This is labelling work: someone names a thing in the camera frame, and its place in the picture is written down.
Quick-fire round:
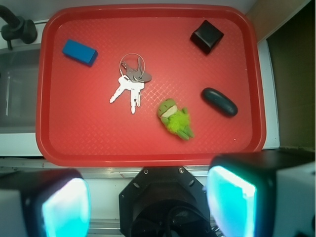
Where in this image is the blue rectangular block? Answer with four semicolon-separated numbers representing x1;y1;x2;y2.
62;39;98;67

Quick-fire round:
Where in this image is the red plastic tray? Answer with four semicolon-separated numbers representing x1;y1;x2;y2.
36;4;266;167

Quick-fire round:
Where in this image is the black cube block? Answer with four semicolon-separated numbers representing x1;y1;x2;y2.
190;20;224;54

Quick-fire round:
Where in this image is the bunch of silver keys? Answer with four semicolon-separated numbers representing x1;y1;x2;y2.
109;53;152;114

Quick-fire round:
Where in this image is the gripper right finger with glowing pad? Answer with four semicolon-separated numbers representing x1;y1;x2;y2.
205;151;316;237

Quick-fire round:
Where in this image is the dark oval case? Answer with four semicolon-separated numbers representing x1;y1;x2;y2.
201;87;238;117

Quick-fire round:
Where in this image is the green plush frog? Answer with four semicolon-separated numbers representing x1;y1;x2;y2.
157;98;195;141

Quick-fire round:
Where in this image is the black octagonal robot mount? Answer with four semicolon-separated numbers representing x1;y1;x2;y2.
118;166;216;237

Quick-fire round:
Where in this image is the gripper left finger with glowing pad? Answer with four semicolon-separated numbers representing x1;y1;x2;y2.
0;169;91;237

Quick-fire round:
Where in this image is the metal sink basin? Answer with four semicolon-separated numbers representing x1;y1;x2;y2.
0;49;40;133

